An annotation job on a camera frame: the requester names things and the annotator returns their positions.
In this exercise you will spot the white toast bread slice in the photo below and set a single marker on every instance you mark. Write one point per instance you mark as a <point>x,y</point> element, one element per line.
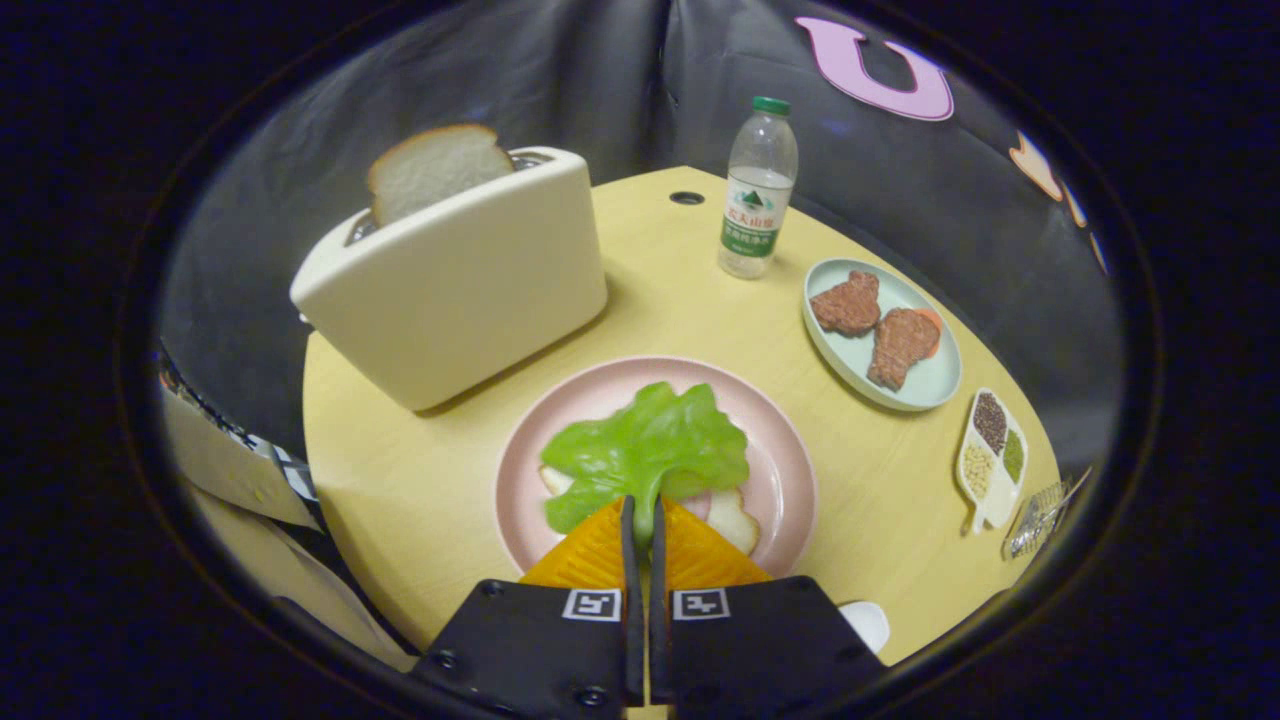
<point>430,170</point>

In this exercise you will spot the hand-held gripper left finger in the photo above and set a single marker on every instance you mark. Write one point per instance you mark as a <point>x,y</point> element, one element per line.
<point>633,640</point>

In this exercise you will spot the green lettuce leaf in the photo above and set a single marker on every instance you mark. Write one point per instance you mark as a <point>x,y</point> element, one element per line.
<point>640,450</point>

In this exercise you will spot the orange carrot slice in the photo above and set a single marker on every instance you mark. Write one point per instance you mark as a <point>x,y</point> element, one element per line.
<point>935,335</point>

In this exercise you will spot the clear plastic water bottle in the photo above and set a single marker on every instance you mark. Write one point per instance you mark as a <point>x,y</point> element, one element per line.
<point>757,180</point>

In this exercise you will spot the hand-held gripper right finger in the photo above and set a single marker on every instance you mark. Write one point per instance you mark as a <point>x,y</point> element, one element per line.
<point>660,640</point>

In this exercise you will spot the white divided grain dish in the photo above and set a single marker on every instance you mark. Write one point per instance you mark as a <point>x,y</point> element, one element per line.
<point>1000,500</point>

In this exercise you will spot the brown meat patty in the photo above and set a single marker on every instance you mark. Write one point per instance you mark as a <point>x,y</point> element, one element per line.
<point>848,305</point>
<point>900,345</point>

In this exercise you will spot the pale sheet with checkered edge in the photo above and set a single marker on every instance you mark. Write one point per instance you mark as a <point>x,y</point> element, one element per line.
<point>225,465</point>

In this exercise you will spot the cream white toaster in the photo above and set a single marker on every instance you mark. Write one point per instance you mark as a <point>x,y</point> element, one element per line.
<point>450,300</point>

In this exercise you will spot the small white plate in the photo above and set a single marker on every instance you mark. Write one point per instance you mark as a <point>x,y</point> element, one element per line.
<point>865,625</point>

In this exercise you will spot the clear glass cup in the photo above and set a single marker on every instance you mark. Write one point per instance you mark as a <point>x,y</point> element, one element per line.
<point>1035,520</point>

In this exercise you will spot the pink plate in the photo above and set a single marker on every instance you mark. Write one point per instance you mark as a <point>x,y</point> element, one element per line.
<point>560,400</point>

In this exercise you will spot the light blue plate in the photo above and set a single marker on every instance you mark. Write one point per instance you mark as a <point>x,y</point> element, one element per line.
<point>845,357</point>

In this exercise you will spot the black backdrop cloth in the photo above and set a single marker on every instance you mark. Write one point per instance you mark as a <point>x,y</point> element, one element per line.
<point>880,200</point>

